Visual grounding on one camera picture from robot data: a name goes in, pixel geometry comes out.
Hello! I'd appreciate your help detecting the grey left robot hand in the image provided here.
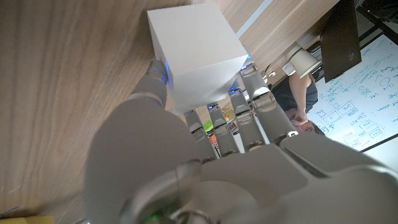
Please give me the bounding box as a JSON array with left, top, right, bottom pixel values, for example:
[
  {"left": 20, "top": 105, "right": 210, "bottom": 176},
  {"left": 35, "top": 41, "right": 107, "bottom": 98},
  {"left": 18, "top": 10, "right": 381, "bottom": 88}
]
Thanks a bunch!
[{"left": 83, "top": 57, "right": 398, "bottom": 224}]

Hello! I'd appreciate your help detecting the white cube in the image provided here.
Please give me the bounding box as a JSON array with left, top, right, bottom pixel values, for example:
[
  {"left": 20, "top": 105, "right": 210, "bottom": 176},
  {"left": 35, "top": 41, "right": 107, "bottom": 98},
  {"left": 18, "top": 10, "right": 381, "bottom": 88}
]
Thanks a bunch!
[{"left": 146, "top": 2, "right": 249, "bottom": 116}]

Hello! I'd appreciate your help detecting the seated person in dark t-shirt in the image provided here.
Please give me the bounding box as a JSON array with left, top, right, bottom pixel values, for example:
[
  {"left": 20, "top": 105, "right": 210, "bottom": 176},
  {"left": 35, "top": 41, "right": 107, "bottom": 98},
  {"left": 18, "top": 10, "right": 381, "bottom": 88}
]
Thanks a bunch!
[{"left": 272, "top": 72, "right": 326, "bottom": 136}]

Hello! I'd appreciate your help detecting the white paper cup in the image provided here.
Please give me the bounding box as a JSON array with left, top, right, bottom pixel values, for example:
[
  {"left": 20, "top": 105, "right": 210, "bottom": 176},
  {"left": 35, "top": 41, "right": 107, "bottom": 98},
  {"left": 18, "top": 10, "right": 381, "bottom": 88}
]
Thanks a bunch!
[{"left": 285, "top": 44, "right": 323, "bottom": 78}]

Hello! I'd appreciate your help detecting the whiteboard with blue writing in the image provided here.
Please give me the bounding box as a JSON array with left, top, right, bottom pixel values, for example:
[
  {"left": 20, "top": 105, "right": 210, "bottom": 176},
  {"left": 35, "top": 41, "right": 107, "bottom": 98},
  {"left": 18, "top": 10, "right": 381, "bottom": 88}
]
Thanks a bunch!
[{"left": 306, "top": 34, "right": 398, "bottom": 153}]

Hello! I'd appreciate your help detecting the black laptop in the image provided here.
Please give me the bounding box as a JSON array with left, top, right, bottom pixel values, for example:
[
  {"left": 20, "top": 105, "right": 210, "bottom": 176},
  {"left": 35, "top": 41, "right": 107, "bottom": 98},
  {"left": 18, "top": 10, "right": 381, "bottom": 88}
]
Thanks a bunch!
[{"left": 319, "top": 0, "right": 363, "bottom": 83}]

